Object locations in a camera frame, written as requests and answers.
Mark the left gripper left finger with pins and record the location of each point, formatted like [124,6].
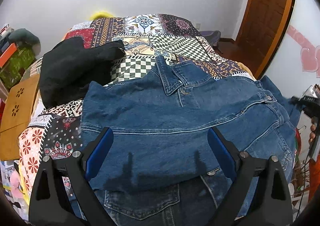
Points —
[81,168]

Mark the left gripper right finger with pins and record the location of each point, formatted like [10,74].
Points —
[237,166]

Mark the blue denim jacket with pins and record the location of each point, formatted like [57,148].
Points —
[160,169]

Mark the person's right hand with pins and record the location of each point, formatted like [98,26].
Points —
[312,128]

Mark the white wardrobe sliding door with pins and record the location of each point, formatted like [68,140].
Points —
[295,67]

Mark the patchwork patterned quilt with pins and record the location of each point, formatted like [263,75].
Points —
[145,37]

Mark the wooden lap desk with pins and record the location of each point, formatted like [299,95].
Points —
[16,116]

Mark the black folded garment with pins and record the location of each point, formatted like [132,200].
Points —
[69,68]

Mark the brown wooden door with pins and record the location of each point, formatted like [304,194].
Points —
[262,30]

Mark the grey blue backpack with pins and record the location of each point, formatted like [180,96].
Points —
[212,37]

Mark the orange box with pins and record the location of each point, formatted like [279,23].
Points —
[7,54]

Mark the grey green cushion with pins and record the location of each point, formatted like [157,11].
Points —
[22,35]

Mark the yellow curved headboard pad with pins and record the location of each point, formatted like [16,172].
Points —
[100,14]

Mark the white wall socket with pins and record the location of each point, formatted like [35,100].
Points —
[197,25]

